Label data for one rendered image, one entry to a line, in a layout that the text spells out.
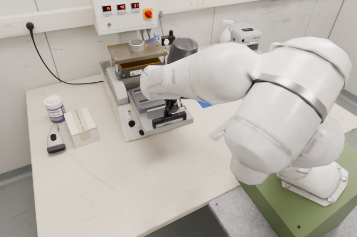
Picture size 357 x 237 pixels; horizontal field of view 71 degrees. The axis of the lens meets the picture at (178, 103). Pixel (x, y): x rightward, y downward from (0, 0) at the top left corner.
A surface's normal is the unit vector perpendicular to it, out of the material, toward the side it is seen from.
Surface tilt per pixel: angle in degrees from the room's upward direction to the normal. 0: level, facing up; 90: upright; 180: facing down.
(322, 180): 51
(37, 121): 0
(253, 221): 0
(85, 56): 90
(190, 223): 0
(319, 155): 69
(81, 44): 90
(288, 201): 45
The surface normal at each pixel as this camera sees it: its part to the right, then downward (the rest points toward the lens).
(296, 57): -0.44, -0.58
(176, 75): -0.69, 0.01
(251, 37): 0.37, 0.53
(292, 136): 0.40, 0.23
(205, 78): -0.85, 0.32
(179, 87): -0.68, 0.38
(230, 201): 0.03, -0.79
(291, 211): -0.62, -0.39
